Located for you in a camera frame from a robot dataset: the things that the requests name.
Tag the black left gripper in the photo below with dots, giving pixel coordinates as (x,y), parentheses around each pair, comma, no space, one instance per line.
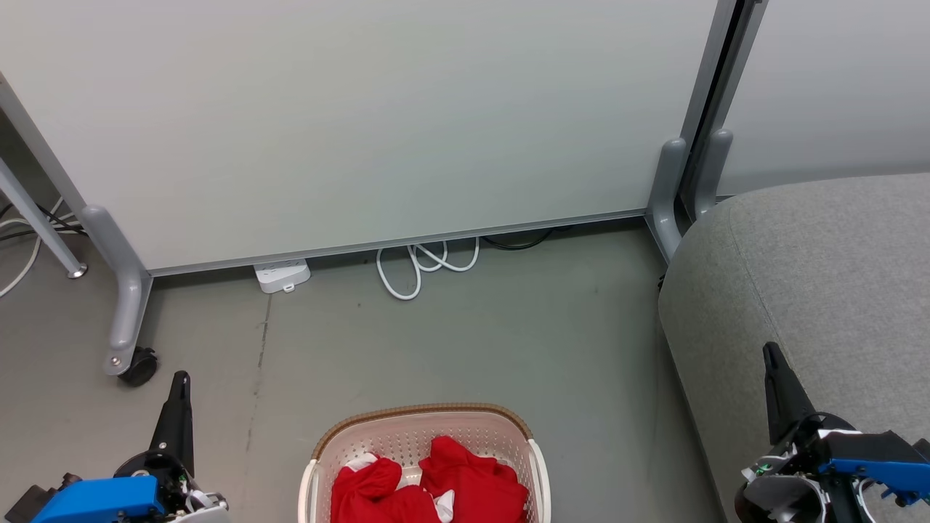
(171,483)

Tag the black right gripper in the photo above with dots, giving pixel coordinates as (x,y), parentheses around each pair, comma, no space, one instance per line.
(803,447)

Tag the red cloth garment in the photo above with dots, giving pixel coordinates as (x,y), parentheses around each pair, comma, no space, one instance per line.
(465,476)

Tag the grey fabric sofa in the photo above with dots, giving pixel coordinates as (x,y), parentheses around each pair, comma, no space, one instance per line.
(821,290)

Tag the black caster wheel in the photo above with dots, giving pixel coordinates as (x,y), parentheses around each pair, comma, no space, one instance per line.
(139,367)

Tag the grey partition leg with caster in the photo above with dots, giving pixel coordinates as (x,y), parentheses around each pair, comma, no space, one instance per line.
(125,290)

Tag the white power strip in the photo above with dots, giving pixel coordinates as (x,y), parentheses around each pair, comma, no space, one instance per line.
(282,274)

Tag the white perforated laundry basket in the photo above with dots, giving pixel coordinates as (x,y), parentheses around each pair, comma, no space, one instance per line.
(407,432)

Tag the grey metal table leg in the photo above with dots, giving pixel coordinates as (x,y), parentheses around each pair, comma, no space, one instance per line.
(40,225)

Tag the narrow white partition panel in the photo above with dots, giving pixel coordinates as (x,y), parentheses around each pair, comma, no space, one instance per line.
(835,87)

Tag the large white partition panel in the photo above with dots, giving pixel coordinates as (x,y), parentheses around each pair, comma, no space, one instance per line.
(363,123)

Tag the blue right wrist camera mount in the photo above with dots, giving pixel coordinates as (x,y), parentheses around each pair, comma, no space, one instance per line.
(872,454)

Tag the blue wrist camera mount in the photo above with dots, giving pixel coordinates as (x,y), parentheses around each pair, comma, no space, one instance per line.
(102,501)
(872,454)

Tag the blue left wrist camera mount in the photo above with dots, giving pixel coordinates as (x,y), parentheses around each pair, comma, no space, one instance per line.
(102,501)

